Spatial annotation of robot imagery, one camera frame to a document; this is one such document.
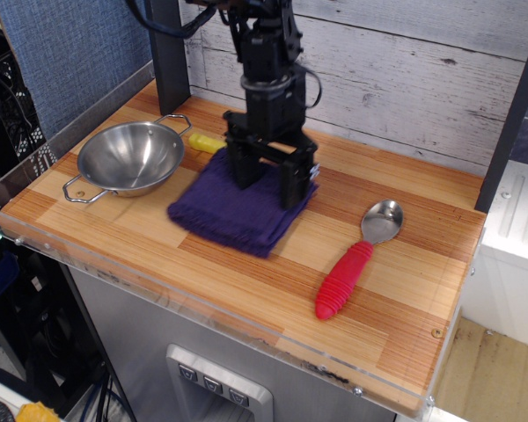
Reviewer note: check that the clear acrylic table guard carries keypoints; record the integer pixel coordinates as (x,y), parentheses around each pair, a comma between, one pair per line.
(148,283)

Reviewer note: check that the purple towel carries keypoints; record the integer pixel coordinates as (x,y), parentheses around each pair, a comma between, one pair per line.
(250,220)

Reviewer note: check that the silver button panel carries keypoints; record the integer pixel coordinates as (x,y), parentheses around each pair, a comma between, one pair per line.
(207,391)

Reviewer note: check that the steel two-handled bowl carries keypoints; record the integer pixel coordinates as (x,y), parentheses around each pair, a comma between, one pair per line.
(131,159)

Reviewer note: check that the yellow ridged toy piece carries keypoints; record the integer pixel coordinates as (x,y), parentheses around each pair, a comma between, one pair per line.
(205,144)

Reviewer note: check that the black plastic crate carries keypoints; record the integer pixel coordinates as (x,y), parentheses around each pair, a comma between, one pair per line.
(20,132)

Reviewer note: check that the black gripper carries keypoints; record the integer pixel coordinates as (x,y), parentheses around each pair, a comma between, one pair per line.
(271,128)

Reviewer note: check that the red-handled metal spoon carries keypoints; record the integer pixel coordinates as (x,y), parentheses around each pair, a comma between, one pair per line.
(381,223)

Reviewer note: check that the white toy sink counter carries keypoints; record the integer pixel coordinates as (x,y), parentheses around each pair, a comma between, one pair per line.
(495,294)

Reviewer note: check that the dark vertical post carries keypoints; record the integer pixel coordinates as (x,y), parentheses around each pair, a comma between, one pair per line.
(169,56)
(505,144)

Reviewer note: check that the dark right vertical post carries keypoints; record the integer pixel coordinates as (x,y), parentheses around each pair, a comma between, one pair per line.
(505,144)

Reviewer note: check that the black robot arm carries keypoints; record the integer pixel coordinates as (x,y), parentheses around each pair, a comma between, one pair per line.
(267,43)

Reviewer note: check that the dark left vertical post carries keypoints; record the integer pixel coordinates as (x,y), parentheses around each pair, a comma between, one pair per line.
(169,56)

